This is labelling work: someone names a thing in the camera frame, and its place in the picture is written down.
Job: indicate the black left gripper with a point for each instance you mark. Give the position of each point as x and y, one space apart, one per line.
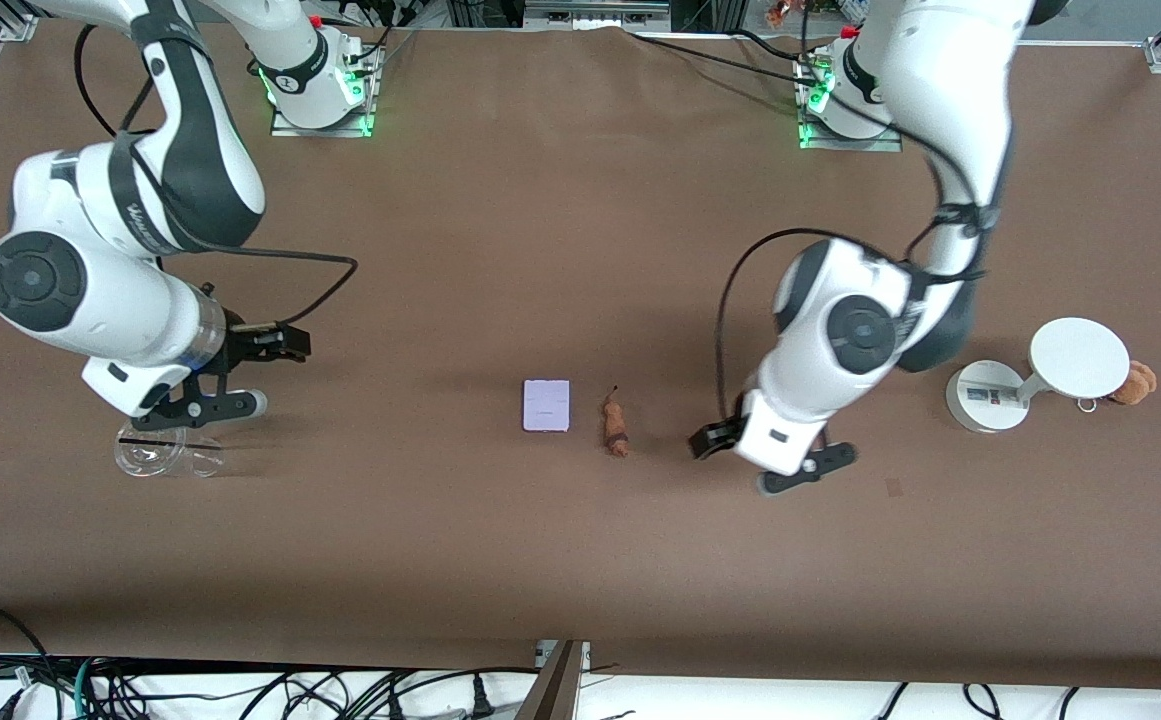
712 440

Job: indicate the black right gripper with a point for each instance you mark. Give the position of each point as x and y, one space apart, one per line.
241 343

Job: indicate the brown lion figurine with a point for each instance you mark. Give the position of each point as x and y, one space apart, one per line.
616 425

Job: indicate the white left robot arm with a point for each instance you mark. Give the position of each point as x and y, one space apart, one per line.
940 80

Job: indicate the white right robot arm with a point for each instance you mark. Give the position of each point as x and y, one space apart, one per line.
190 150

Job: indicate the lavender square box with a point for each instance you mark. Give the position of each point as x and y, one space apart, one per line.
547 405

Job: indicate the clear glass cup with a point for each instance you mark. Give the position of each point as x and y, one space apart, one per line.
165 458

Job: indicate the brown table cover sheet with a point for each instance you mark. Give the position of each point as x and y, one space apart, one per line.
540 250

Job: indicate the white round disc stand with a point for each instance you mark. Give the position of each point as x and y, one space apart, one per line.
1078 358

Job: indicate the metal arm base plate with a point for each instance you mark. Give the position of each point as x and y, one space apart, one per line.
285 125
880 143

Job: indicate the aluminium frame post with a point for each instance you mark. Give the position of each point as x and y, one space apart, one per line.
555 685

